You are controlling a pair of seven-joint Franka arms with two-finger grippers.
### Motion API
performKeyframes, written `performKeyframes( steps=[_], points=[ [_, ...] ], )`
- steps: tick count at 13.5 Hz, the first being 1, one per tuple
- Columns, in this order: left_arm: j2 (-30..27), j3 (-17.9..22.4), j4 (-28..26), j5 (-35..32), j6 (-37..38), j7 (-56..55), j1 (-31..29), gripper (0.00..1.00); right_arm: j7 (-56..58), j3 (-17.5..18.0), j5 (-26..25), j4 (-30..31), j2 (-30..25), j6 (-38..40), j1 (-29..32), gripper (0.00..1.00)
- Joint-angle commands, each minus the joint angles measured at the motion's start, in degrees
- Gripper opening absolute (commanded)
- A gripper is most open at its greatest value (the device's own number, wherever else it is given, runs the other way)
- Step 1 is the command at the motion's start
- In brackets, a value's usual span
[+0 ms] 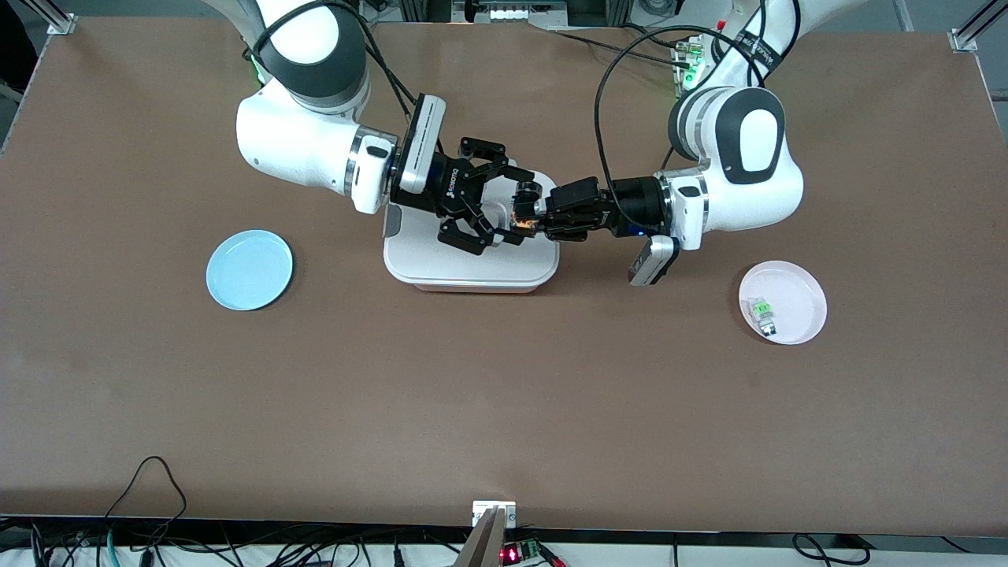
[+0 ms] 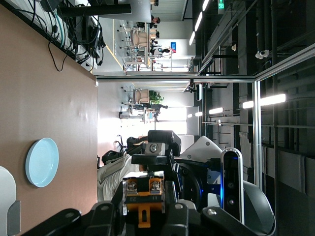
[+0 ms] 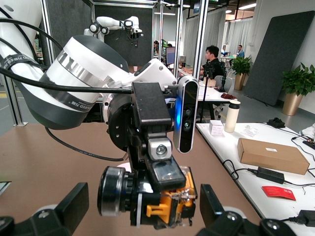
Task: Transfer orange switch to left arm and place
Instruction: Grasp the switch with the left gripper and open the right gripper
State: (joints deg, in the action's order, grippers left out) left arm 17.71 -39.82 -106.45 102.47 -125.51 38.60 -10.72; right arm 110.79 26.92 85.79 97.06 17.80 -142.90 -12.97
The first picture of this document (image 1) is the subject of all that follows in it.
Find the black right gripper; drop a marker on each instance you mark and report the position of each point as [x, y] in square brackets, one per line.
[446, 191]

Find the grey aluminium bar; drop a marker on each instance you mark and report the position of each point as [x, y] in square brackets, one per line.
[484, 547]

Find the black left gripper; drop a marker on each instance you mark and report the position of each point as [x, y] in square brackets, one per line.
[632, 205]

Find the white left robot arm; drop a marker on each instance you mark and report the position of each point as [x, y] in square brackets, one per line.
[780, 197]

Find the left arm silver base plate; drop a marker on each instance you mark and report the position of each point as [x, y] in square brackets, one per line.
[679, 69]

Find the light blue round plate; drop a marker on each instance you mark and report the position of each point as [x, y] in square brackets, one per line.
[250, 270]

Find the green and silver switch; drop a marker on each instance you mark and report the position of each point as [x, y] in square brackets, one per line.
[762, 313]

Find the aluminium frame post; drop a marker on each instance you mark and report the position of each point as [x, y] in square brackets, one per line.
[59, 24]
[972, 27]

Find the circuit board with red display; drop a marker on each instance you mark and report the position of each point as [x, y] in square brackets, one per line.
[512, 554]

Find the pink round plate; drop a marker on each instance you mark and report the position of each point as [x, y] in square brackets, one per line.
[799, 299]

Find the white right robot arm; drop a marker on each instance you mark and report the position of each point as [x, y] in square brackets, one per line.
[291, 142]

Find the silver lit electronics unit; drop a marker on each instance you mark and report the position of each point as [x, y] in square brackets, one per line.
[512, 13]

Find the small white mounting bracket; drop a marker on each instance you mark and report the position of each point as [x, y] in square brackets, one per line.
[482, 512]

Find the white lidded storage box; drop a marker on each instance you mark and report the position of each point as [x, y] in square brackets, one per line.
[472, 272]

